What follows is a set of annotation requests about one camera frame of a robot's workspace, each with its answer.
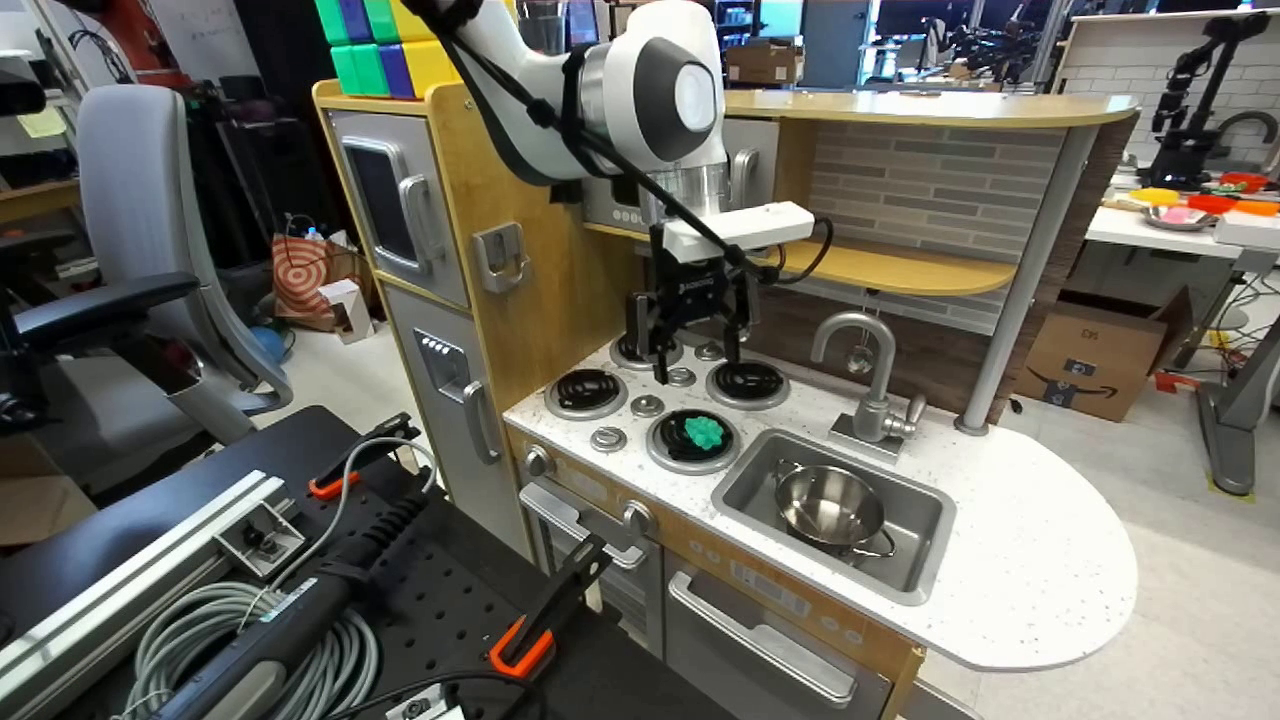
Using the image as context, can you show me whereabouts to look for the burner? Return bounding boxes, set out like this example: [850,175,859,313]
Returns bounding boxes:
[613,336,667,370]
[706,359,786,410]
[549,370,625,422]
[649,410,737,477]

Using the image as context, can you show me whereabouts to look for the toy microwave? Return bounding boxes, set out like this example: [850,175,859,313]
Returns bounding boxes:
[579,121,776,241]

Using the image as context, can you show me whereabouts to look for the green plastic grapes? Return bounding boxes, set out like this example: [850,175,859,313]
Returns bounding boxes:
[659,413,727,459]

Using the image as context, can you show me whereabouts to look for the colourful foam blocks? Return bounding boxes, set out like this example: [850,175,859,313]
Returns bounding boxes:
[311,0,456,100]

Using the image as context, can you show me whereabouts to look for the coiled grey cable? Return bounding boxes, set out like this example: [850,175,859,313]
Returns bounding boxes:
[121,580,383,720]

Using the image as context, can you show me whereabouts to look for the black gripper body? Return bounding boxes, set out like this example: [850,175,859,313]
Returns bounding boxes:
[626,251,752,336]

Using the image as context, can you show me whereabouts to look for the steel pot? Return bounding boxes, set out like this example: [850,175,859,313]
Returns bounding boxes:
[776,463,894,562]

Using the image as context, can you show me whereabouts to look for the wooden toy kitchen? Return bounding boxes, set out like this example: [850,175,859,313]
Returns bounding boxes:
[311,79,1139,720]

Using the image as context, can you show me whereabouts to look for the front left burner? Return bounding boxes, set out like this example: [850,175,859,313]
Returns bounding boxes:
[549,370,625,422]

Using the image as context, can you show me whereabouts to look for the grey toy sink basin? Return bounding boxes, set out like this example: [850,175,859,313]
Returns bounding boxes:
[711,432,954,604]

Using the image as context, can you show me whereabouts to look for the grey office chair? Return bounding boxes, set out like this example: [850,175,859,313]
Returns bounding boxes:
[0,84,292,444]

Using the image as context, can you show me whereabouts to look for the cardboard box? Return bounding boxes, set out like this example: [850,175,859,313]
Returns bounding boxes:
[1016,287,1190,422]

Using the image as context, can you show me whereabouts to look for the orange black clamp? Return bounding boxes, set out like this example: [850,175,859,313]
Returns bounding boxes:
[485,537,613,681]

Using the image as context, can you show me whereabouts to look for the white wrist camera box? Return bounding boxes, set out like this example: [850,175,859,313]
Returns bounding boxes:
[665,201,817,265]

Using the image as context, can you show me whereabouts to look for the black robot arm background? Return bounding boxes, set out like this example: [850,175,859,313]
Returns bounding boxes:
[1139,12,1269,191]

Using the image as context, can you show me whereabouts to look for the toy fridge door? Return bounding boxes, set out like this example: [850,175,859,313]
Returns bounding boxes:
[386,287,532,557]
[332,111,466,310]

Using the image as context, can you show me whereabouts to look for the silver toy faucet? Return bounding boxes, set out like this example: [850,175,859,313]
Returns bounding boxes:
[807,310,928,459]

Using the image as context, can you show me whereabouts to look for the front right burner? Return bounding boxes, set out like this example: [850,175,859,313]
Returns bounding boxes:
[649,410,737,477]

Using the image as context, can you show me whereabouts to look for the back left burner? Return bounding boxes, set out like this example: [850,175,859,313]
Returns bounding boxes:
[613,336,667,370]

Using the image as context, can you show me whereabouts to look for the toy fridge lower door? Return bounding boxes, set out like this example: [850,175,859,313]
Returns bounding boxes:
[386,287,532,557]

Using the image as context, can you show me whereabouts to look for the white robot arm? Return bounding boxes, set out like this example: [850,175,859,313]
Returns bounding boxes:
[398,0,746,381]

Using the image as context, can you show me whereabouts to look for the aluminium rail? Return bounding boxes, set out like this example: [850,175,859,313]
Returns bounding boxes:
[0,472,284,720]

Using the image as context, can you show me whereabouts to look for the back right burner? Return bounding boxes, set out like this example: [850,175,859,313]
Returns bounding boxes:
[706,359,786,410]

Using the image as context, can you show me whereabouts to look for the toy fridge upper door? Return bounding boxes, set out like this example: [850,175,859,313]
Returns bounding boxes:
[332,111,466,310]

